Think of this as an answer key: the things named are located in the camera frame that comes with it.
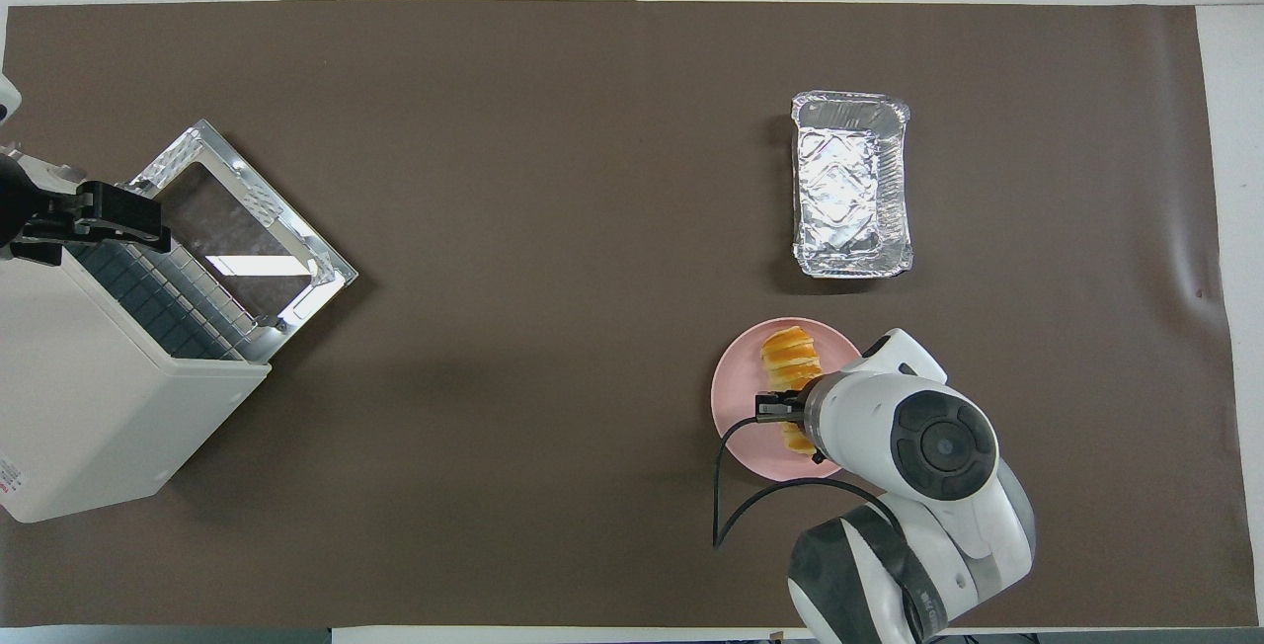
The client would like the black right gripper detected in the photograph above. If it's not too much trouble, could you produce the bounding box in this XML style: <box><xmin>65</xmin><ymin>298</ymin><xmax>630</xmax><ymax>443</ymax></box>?
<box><xmin>755</xmin><ymin>391</ymin><xmax>806</xmax><ymax>424</ymax></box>

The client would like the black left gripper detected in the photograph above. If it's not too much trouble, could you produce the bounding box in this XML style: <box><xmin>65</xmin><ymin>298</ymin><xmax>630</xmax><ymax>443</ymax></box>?
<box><xmin>0</xmin><ymin>158</ymin><xmax>171</xmax><ymax>265</ymax></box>

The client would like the golden sliced bread loaf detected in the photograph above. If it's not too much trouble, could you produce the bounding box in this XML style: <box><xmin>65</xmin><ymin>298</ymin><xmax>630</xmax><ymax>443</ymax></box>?
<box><xmin>760</xmin><ymin>326</ymin><xmax>824</xmax><ymax>455</ymax></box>

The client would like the aluminium foil tray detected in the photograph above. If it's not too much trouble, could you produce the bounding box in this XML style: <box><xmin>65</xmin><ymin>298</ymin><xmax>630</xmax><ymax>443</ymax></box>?
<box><xmin>790</xmin><ymin>90</ymin><xmax>914</xmax><ymax>280</ymax></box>

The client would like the white toaster oven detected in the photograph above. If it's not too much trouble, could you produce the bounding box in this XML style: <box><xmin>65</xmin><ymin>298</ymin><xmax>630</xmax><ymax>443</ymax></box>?
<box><xmin>0</xmin><ymin>229</ymin><xmax>273</xmax><ymax>524</ymax></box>

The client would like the pink round plate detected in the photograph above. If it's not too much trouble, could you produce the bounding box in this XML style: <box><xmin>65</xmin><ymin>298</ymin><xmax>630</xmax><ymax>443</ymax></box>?
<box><xmin>711</xmin><ymin>317</ymin><xmax>877</xmax><ymax>484</ymax></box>

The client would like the brown table mat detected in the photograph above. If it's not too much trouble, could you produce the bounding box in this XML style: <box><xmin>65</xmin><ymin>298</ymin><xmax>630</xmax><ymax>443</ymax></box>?
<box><xmin>0</xmin><ymin>0</ymin><xmax>1260</xmax><ymax>630</ymax></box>

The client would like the metal oven wire rack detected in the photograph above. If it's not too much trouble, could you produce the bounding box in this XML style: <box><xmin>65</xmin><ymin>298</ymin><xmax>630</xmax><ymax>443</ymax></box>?
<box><xmin>64</xmin><ymin>234</ymin><xmax>250</xmax><ymax>364</ymax></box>

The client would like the glass oven door silver frame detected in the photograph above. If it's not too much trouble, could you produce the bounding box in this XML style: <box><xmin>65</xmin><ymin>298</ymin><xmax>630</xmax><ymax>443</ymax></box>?
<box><xmin>126</xmin><ymin>119</ymin><xmax>358</xmax><ymax>365</ymax></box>

